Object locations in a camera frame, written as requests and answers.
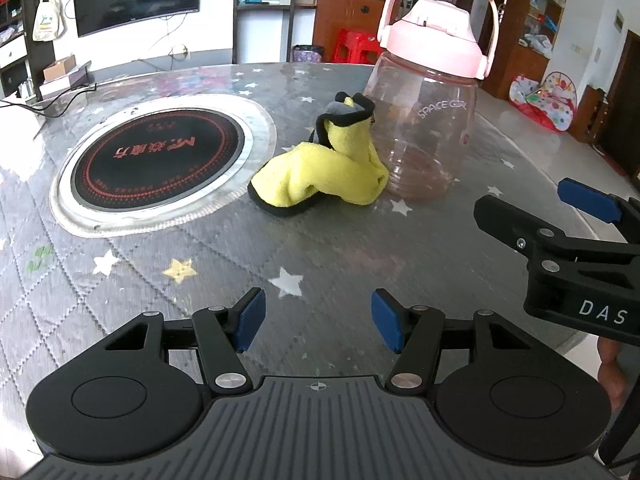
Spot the round black induction cooktop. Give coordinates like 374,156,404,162
49,94,277,238

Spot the black cable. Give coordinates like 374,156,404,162
0,81,99,120

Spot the red plastic stool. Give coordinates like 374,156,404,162
330,28,384,65

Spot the purple patterned trash bin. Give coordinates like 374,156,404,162
292,44,324,64

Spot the cardboard box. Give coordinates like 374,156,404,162
42,54,77,81

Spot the person's right hand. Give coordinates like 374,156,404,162
595,336,629,412

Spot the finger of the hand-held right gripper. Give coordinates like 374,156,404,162
473,195,640,272
557,177,640,226

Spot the clear water bottle pink lid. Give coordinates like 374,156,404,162
362,0,499,204

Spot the dark bookshelf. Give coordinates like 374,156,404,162
0,0,56,102

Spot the yellow and grey cleaning cloth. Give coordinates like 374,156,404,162
247,91,390,217

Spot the tall wooden shelf unit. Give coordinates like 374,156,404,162
494,0,572,101

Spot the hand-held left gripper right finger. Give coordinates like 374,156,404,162
371,288,533,394

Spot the white tote bag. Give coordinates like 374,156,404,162
32,0,66,42

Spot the dark wooden door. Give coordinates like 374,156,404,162
616,29,640,177

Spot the small wooden side cabinet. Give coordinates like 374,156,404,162
569,85,607,144

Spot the glass display shelf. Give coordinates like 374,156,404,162
234,0,319,65

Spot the colourful baby play mat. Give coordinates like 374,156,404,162
508,72,577,133

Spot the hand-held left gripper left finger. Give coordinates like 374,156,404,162
105,287,267,396

